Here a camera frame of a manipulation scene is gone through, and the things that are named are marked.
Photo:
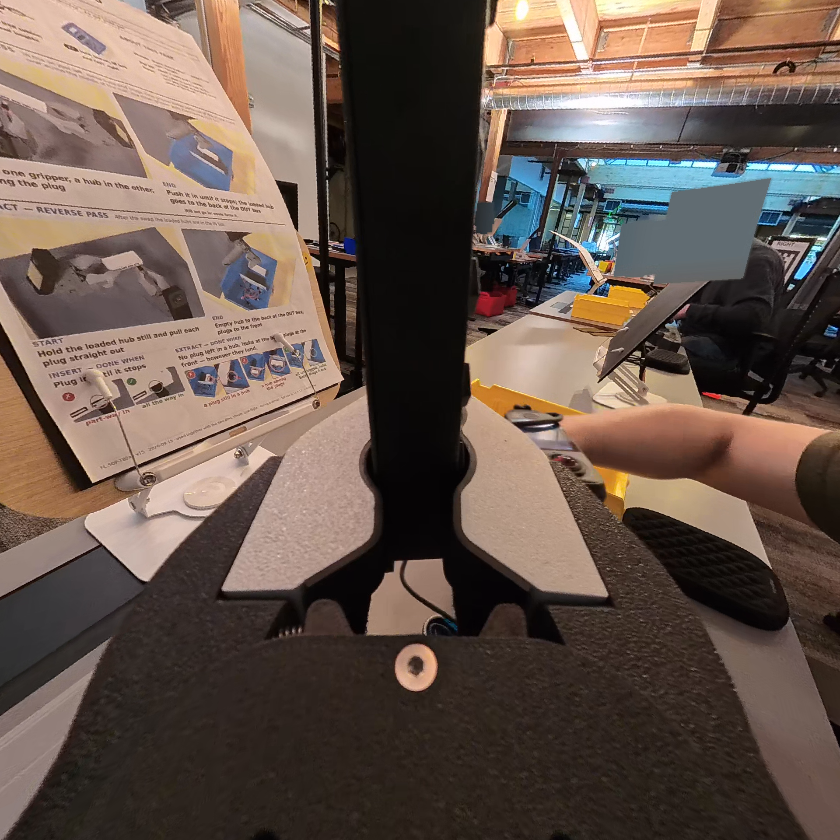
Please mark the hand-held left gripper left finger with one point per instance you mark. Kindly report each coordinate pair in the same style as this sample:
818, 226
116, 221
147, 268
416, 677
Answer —
295, 525

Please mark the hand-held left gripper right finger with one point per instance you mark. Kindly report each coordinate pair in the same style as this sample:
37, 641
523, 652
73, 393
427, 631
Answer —
531, 525

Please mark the yellow plastic bin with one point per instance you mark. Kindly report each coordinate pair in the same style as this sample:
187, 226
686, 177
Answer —
489, 394

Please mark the person's right forearm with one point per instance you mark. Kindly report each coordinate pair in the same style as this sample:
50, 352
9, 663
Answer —
689, 446

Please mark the black mesh wrist rest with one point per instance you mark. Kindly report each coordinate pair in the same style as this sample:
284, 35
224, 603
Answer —
666, 361
709, 564

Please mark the small yellow box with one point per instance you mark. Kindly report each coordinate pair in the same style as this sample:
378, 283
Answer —
600, 308

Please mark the red plastic crate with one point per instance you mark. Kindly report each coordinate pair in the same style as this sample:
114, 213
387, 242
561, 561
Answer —
508, 295
489, 305

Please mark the white rounded board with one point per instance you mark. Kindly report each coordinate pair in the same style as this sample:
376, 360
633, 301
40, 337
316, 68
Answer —
131, 538

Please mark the black office chair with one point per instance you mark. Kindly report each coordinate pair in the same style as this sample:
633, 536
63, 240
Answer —
807, 315

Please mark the blue plastic crate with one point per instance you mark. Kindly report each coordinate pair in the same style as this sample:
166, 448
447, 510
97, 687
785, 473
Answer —
351, 248

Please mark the framed marker sign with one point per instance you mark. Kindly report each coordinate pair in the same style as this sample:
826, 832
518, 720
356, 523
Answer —
797, 262

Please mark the printed instruction poster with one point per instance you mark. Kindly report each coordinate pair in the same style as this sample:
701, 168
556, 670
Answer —
164, 197

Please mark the wooden support post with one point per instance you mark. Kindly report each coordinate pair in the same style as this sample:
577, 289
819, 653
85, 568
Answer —
492, 151
226, 52

